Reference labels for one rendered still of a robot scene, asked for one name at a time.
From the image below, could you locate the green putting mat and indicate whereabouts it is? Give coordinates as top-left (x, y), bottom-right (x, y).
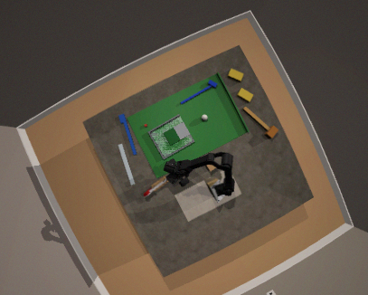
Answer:
top-left (127, 73), bottom-right (247, 179)

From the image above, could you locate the light grey flat bar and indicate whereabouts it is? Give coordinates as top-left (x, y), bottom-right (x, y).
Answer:
top-left (118, 144), bottom-right (135, 185)

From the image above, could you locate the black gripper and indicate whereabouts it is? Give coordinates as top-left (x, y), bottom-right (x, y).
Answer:
top-left (168, 158), bottom-right (189, 187)

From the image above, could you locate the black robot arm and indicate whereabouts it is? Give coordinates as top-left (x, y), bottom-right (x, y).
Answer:
top-left (164, 152), bottom-right (235, 196)

